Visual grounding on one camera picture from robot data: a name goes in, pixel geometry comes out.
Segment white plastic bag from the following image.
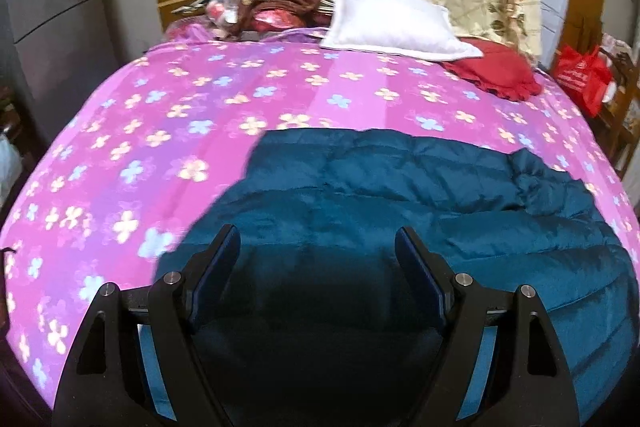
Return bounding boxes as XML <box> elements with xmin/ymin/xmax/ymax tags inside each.
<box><xmin>0</xmin><ymin>132</ymin><xmax>23</xmax><ymax>202</ymax></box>

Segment teal puffer jacket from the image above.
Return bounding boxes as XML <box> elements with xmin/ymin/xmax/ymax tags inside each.
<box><xmin>137</xmin><ymin>127</ymin><xmax>640</xmax><ymax>427</ymax></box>

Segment pale floral cloth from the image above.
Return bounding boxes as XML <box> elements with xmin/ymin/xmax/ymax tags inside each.
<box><xmin>602</xmin><ymin>34</ymin><xmax>633</xmax><ymax>58</ymax></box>

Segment grey cabinet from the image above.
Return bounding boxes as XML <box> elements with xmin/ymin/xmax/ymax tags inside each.
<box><xmin>10</xmin><ymin>0</ymin><xmax>161</xmax><ymax>118</ymax></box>

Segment pink floral bed sheet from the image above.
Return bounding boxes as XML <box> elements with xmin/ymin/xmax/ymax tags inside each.
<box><xmin>0</xmin><ymin>24</ymin><xmax>640</xmax><ymax>413</ymax></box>

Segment white pillow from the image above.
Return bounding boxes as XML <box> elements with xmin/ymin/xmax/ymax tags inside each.
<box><xmin>319</xmin><ymin>0</ymin><xmax>485</xmax><ymax>62</ymax></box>

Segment red plastic bag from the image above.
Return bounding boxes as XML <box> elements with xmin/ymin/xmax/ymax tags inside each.
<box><xmin>550</xmin><ymin>44</ymin><xmax>615</xmax><ymax>118</ymax></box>

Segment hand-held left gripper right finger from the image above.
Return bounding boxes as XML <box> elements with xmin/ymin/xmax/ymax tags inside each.
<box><xmin>394</xmin><ymin>227</ymin><xmax>582</xmax><ymax>427</ymax></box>

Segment wooden chair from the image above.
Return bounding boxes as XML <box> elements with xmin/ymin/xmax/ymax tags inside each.
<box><xmin>595</xmin><ymin>47</ymin><xmax>640</xmax><ymax>178</ymax></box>

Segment red ruffled cloth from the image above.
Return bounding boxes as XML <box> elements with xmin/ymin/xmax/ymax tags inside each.
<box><xmin>440</xmin><ymin>38</ymin><xmax>543</xmax><ymax>102</ymax></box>

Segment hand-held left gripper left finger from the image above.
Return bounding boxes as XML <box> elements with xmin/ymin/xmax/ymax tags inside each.
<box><xmin>51</xmin><ymin>223</ymin><xmax>242</xmax><ymax>427</ymax></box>

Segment shiny red package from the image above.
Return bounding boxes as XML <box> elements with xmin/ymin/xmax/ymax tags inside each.
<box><xmin>250</xmin><ymin>4</ymin><xmax>301</xmax><ymax>32</ymax></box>

